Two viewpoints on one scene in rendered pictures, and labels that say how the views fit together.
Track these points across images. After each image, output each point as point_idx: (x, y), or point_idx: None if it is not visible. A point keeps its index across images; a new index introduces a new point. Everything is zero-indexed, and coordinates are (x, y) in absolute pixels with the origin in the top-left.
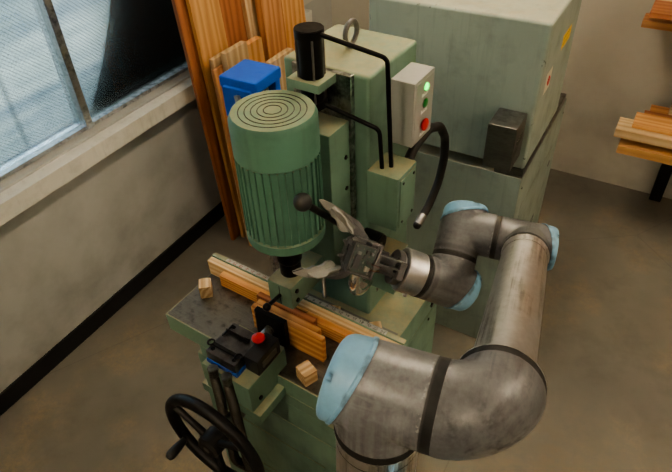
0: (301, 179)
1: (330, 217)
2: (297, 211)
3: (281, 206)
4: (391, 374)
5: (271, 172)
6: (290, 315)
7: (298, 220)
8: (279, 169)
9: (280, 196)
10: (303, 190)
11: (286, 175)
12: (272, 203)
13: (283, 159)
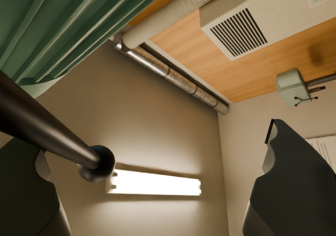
0: (25, 74)
1: (44, 148)
2: (94, 27)
3: (110, 35)
4: None
5: (71, 69)
6: None
7: (117, 4)
8: (58, 79)
9: (92, 46)
10: (30, 48)
11: (52, 71)
12: (115, 32)
13: (41, 89)
